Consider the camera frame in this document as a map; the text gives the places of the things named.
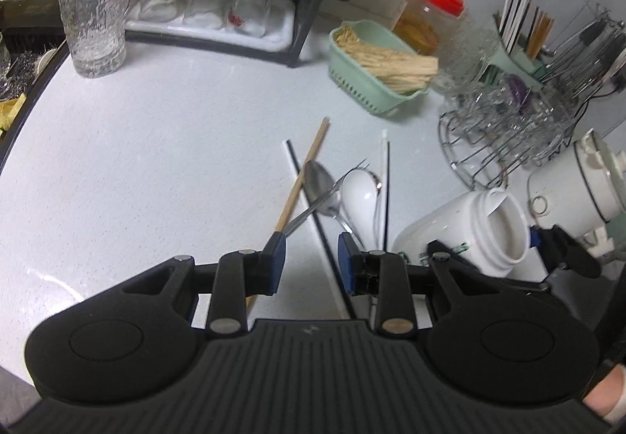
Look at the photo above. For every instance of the green plastic basket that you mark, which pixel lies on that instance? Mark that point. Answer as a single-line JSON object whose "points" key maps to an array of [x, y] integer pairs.
{"points": [[352, 82]]}

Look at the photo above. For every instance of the cluster of clear stemmed glasses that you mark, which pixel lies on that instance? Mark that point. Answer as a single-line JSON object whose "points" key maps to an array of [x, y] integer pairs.
{"points": [[494, 101]]}

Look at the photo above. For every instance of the plastic jar red lid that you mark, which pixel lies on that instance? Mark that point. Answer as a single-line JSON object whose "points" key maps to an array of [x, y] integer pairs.
{"points": [[430, 18]]}

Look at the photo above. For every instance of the black kitchen sink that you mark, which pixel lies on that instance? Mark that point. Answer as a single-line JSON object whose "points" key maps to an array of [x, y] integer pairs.
{"points": [[24, 57]]}

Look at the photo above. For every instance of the bundle of pale dried sticks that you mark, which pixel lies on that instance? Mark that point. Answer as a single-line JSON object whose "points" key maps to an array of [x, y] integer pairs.
{"points": [[391, 67]]}

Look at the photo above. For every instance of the bunch of assorted chopsticks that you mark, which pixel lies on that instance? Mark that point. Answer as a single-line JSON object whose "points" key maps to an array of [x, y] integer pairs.
{"points": [[518, 18]]}

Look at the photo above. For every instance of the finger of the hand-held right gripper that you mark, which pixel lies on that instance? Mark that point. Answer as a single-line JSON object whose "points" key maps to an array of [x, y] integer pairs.
{"points": [[562, 250]]}

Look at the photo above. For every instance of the wooden chopstick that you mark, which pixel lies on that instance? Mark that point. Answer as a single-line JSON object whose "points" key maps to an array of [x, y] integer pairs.
{"points": [[308, 161]]}

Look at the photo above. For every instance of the hanging metal kitchen utensils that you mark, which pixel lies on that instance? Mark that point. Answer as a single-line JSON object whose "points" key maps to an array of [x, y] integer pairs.
{"points": [[587, 47]]}

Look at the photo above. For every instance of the purple plastic lid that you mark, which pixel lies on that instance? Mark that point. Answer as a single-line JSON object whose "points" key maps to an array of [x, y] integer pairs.
{"points": [[517, 94]]}

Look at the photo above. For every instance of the black chopstick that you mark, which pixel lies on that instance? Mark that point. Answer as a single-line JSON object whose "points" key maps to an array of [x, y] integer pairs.
{"points": [[329, 249], [388, 199]]}

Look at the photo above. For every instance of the textured glass tumbler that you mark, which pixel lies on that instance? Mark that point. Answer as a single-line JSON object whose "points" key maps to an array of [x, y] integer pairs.
{"points": [[467, 47]]}

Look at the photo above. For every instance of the white mug green print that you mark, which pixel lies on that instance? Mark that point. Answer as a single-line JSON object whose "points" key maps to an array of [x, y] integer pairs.
{"points": [[464, 228]]}

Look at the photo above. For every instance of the white electric cooker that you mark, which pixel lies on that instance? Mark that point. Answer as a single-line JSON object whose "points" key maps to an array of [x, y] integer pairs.
{"points": [[572, 184]]}

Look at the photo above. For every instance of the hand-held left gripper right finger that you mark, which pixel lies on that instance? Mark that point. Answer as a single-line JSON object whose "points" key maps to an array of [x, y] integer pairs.
{"points": [[345, 265]]}

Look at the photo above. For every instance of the metal fork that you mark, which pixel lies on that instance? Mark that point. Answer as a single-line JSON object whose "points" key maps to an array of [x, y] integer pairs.
{"points": [[313, 211]]}

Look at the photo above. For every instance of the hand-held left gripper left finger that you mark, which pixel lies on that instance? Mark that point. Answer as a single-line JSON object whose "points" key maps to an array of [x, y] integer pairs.
{"points": [[276, 264]]}

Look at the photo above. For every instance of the white drip tray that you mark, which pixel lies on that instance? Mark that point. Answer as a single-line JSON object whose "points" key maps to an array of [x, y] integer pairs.
{"points": [[279, 34]]}

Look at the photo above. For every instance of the yellow cloth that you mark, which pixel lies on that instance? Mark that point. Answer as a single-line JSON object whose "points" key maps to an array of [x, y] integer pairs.
{"points": [[10, 113]]}

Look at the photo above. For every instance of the white chopstick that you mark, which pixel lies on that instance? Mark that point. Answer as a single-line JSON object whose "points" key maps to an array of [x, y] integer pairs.
{"points": [[324, 248], [384, 150]]}

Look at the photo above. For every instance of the large metal spoon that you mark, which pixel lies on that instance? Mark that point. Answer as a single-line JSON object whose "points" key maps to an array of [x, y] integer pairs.
{"points": [[320, 184]]}

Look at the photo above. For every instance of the white ceramic spoon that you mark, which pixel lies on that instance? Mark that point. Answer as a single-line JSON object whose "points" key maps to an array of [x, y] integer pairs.
{"points": [[359, 199]]}

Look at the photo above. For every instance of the textured glass pitcher mug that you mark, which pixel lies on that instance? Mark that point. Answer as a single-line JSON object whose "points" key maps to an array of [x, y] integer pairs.
{"points": [[93, 13]]}

